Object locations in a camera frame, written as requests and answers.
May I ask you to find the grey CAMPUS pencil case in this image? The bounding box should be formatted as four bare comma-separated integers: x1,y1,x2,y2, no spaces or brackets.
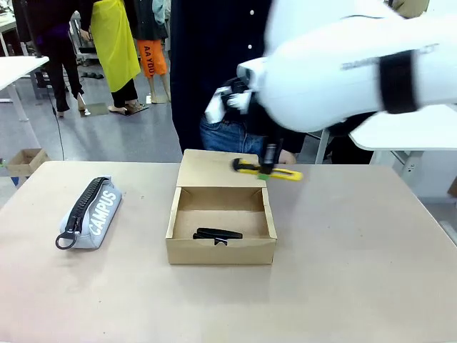
55,176,124,250

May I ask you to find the small cardboard floor box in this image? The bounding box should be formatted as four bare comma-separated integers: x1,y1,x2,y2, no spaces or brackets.
6,148,51,178

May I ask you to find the black folding tool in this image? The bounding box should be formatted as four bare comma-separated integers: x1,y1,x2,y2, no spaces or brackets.
192,227,243,247

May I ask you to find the person's left forearm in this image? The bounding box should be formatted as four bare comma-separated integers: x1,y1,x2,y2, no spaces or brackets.
281,129,307,155

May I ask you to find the large white table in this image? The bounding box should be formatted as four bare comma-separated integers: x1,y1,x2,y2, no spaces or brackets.
313,109,457,176

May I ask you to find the black right arm strap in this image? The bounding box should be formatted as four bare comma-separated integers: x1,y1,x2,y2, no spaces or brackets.
377,51,419,115

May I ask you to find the thin black floor cable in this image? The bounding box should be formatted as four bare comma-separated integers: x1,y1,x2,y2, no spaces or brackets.
46,84,67,161

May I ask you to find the yellow utility knife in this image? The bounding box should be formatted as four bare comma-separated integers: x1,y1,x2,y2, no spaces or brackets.
231,158,303,182

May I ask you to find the person in black and purple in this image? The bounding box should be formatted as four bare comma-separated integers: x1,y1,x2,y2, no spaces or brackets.
14,0,89,117

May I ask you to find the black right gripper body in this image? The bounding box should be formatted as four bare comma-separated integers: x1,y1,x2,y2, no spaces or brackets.
249,96,286,146

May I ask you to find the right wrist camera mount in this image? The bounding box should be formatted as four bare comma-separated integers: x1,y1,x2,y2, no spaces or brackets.
205,76,253,124

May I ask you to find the brown cardboard box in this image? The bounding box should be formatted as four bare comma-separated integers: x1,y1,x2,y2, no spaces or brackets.
165,149,278,266

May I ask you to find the flat grey floor plate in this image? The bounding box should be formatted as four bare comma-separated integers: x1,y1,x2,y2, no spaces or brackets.
81,102,110,117

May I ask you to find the person in dark shirt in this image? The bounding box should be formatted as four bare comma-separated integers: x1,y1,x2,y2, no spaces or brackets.
169,0,308,165

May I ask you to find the white table with grey leg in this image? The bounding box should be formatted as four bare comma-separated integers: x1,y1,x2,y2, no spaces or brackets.
0,56,50,123

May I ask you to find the mannequin with orange shorts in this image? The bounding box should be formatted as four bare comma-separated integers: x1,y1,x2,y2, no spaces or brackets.
135,37,172,105

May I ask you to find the person in yellow apron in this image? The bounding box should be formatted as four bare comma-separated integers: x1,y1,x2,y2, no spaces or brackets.
80,0,144,116

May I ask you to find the person's right forearm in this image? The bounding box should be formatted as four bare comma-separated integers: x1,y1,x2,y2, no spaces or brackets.
170,64,196,153

